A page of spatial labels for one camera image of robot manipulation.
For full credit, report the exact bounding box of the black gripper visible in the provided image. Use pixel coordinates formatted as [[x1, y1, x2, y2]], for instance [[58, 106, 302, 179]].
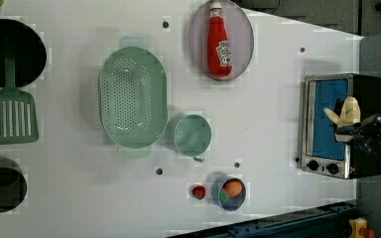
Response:
[[334, 114, 381, 158]]

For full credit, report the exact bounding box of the plush peeled banana toy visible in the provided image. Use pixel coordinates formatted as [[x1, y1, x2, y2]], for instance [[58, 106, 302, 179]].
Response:
[[323, 96, 361, 129]]

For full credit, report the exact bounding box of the green mug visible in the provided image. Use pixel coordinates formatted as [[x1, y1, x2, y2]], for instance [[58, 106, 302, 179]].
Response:
[[167, 114, 212, 163]]

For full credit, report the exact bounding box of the silver toaster oven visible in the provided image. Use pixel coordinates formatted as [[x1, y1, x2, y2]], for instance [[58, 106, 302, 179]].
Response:
[[300, 73, 381, 179]]

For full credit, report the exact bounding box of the yellow red clamp object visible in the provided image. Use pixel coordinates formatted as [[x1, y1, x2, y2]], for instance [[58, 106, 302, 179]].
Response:
[[349, 218, 376, 238]]

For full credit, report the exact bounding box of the orange toy fruit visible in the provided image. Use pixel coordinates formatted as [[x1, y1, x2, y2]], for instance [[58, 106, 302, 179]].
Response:
[[223, 179, 243, 197]]

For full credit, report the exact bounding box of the blue small bowl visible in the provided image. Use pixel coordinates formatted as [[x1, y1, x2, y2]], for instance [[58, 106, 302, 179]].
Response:
[[211, 175, 246, 211]]

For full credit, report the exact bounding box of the green red toy fruit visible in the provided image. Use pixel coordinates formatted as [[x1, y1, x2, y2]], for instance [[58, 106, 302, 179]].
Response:
[[219, 188, 229, 203]]

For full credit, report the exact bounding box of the grey round plate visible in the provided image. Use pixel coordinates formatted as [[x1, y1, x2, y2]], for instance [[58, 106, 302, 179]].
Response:
[[188, 0, 254, 80]]

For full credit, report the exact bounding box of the plush red ketchup bottle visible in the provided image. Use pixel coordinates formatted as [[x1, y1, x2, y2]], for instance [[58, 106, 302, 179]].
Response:
[[207, 1, 233, 77]]

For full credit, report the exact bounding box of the red toy strawberry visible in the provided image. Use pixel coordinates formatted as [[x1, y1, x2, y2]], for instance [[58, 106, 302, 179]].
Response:
[[191, 185, 206, 199]]

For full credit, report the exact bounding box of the green perforated colander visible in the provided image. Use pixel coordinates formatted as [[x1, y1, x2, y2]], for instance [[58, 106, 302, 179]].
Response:
[[98, 37, 168, 159]]

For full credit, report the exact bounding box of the green slotted spatula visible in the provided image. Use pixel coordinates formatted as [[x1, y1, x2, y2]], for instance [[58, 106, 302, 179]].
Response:
[[0, 39, 39, 145]]

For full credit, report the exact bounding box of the black round pot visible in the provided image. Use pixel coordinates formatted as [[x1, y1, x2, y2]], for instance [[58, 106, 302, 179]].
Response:
[[0, 159, 28, 213]]

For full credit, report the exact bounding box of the black frying pan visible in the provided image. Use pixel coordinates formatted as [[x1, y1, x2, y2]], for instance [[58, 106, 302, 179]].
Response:
[[0, 19, 48, 87]]

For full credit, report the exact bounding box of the blue metal frame rail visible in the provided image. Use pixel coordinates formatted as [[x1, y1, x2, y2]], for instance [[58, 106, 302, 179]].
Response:
[[170, 202, 358, 238]]

